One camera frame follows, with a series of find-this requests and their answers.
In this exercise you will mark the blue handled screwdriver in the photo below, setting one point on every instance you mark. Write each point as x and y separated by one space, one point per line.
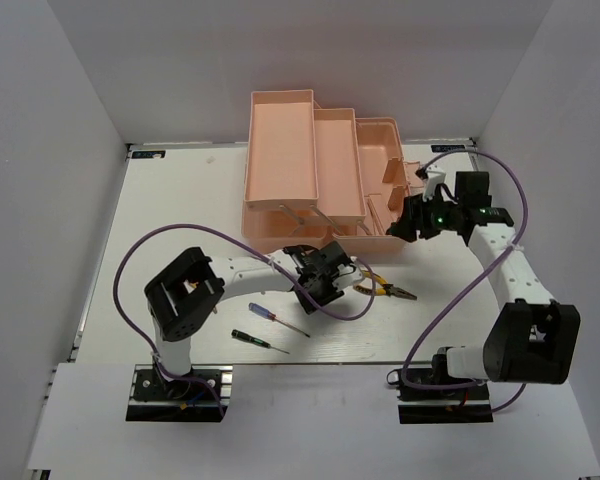
267 314

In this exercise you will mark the pink plastic toolbox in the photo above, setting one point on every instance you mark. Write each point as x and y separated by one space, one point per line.
315 175

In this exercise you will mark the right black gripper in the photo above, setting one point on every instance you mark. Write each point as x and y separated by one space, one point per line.
414 217

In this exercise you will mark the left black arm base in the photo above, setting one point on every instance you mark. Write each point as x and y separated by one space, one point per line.
155 399

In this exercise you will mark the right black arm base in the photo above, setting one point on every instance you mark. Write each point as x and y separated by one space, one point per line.
442 402

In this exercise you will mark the left blue table label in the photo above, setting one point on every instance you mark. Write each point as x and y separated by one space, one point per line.
148 154

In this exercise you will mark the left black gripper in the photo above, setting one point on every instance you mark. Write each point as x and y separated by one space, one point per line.
332 293

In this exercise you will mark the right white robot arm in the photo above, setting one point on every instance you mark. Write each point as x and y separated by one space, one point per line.
534 336

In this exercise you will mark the black precision screwdriver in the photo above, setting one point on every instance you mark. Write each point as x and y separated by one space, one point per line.
249 339

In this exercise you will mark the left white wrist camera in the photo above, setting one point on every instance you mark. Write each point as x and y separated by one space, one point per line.
348 276

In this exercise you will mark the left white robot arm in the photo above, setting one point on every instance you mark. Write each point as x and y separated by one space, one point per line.
185 293

